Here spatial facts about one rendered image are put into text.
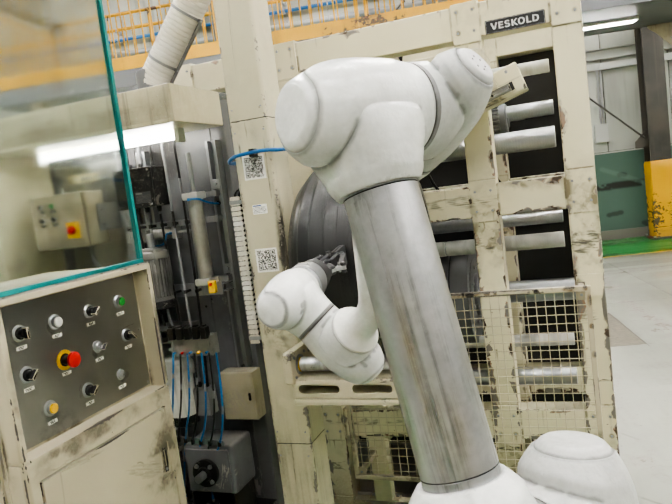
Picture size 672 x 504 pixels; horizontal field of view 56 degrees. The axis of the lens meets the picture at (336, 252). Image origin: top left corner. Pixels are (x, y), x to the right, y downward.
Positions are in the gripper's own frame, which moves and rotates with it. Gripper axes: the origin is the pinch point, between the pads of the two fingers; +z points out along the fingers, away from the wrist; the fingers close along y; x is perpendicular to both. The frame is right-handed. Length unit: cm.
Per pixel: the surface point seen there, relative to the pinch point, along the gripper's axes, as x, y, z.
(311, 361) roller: 35.6, 19.7, 13.1
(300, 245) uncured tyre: -1.9, 12.6, 5.6
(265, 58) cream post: -54, 27, 38
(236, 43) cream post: -60, 34, 34
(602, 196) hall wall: 188, -101, 957
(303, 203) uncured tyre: -12.0, 12.7, 13.1
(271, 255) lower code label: 4.9, 31.7, 24.7
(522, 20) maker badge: -53, -46, 91
